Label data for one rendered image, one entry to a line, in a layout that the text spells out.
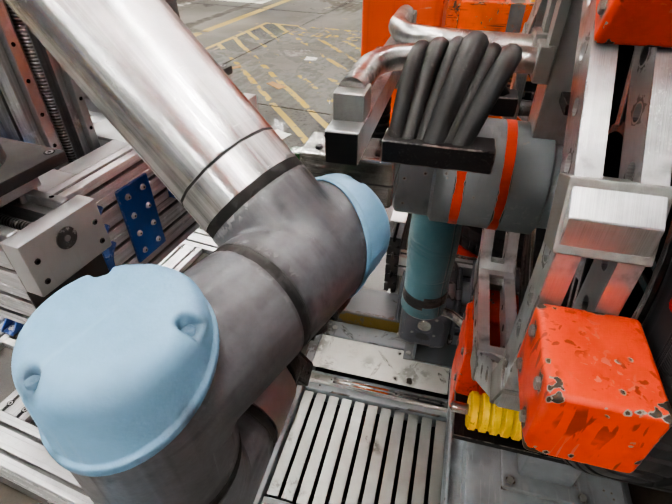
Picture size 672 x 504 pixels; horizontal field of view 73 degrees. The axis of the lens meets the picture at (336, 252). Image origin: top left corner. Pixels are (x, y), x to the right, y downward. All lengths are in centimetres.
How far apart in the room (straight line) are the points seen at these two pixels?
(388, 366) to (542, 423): 101
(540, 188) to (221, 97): 39
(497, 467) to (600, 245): 76
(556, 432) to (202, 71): 32
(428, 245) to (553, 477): 52
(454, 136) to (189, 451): 29
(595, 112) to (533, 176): 20
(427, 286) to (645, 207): 54
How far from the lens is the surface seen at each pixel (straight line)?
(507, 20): 298
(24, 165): 83
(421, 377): 133
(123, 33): 30
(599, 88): 38
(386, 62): 50
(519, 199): 57
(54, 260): 76
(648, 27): 39
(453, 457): 114
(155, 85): 28
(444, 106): 38
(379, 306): 143
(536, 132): 58
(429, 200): 58
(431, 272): 83
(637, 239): 37
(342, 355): 136
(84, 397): 18
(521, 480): 106
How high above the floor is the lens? 113
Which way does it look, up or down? 38 degrees down
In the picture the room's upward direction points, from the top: straight up
